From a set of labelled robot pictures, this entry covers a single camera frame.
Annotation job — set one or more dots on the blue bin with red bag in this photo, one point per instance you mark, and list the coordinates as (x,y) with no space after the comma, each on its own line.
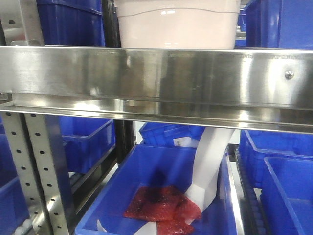
(156,166)

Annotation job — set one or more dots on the blue bin upper right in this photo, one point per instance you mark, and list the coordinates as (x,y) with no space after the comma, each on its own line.
(286,24)

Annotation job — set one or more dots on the blue bin left front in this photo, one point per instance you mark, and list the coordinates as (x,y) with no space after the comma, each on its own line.
(13,208)

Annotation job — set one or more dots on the blue bin right rear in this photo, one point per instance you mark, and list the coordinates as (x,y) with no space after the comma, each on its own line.
(255,145)

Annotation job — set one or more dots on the white curved paper strip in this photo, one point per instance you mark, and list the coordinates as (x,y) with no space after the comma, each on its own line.
(208,157)

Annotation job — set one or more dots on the perforated steel shelf post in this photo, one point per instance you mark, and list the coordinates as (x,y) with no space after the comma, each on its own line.
(37,148)

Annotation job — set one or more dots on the blue bin upper left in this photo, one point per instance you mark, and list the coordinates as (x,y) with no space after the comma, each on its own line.
(72,22)

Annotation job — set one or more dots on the white lidded plastic bin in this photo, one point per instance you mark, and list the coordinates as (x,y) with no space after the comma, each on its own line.
(178,24)

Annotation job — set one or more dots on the stainless steel shelf rail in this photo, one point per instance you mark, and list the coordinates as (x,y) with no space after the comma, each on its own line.
(257,89)

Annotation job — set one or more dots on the red plastic bag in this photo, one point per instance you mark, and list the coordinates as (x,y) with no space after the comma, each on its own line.
(170,209)

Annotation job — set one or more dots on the blue bin right front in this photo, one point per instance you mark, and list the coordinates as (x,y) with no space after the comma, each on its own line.
(287,195)

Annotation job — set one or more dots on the blue bin rear centre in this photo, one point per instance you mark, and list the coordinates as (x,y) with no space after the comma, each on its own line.
(162,134)

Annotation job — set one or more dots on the blue bin behind post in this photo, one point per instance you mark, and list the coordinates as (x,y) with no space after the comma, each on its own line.
(86,140)

